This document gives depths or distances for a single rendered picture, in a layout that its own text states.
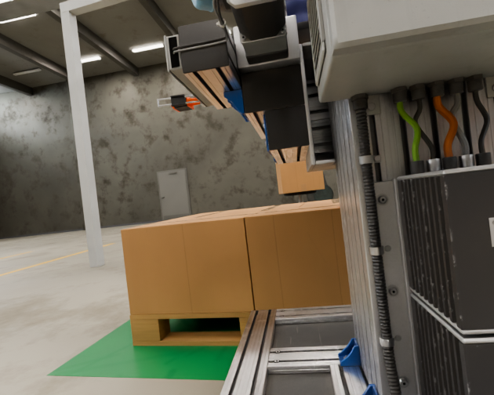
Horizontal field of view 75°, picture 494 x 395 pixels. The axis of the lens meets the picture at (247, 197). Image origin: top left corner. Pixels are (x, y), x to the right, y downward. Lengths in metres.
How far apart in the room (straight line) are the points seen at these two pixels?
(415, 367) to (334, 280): 0.78
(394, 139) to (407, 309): 0.27
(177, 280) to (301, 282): 0.55
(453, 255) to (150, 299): 1.36
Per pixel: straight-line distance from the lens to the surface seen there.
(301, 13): 1.59
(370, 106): 0.56
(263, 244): 1.34
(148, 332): 1.65
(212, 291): 1.45
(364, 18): 0.37
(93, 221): 4.28
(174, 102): 1.63
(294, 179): 3.09
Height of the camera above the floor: 0.63
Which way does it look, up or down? level
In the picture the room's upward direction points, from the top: 7 degrees counter-clockwise
